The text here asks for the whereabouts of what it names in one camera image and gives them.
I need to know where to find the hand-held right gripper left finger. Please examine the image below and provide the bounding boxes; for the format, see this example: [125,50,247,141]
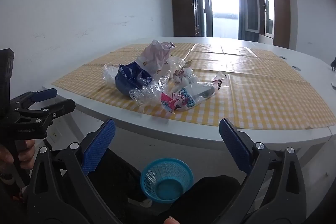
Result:
[26,118,124,224]

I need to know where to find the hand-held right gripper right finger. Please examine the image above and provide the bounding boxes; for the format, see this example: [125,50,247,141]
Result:
[219,118,307,224]

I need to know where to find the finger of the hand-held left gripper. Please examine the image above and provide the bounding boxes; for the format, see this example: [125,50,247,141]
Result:
[15,98,76,136]
[10,88,58,109]

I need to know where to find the white pink snack packet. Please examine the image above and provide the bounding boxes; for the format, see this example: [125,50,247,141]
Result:
[161,82,216,113]

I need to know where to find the blue wrapper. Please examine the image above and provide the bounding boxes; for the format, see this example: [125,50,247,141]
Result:
[115,61,156,96]

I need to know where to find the clear plastic wrap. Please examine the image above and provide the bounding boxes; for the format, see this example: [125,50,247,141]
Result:
[103,64,174,112]

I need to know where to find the blue plastic mesh basket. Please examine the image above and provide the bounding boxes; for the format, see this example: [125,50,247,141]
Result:
[140,158,194,204]

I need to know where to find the person's left hand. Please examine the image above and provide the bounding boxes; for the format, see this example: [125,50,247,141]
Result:
[0,139,36,179]

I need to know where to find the yellow checked tablecloth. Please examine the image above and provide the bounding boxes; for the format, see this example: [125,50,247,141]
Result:
[50,42,336,130]

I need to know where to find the person's right leg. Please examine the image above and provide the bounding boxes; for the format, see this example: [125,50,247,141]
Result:
[157,175,241,224]

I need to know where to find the white oval table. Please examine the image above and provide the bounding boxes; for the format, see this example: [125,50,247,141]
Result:
[42,36,336,161]

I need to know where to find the small clear printed wrapper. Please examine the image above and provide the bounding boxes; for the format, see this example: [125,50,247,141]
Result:
[213,71,229,90]

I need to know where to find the white left shoe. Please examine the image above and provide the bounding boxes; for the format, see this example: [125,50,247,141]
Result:
[136,198,153,209]

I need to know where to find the clear printed plastic bag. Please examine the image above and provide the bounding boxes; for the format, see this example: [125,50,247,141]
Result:
[167,56,193,84]

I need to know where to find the pink plastic bag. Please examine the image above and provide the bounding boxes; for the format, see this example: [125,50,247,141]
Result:
[138,40,176,77]

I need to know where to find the brown glass door cabinet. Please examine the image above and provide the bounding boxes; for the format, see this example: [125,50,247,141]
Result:
[245,0,291,49]

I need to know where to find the glass balcony door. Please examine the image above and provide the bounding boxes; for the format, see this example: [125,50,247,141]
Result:
[199,0,240,39]

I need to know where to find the dark brown wardrobe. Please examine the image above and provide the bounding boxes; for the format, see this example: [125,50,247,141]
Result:
[171,0,206,38]

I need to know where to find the white wall socket panel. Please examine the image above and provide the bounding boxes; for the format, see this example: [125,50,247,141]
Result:
[49,126,62,142]

